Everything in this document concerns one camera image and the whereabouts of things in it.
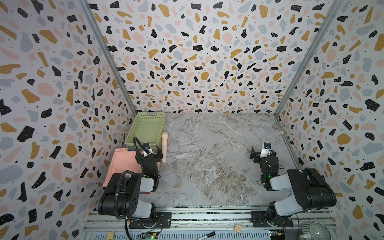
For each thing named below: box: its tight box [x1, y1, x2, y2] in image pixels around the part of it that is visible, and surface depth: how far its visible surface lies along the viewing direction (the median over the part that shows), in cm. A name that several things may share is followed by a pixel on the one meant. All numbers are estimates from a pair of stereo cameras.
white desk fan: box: [299, 221, 332, 240], surface depth 70 cm
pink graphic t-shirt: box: [103, 148, 143, 188], surface depth 85 cm
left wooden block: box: [107, 231, 115, 240], surface depth 70 cm
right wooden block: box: [234, 224, 242, 234], surface depth 73 cm
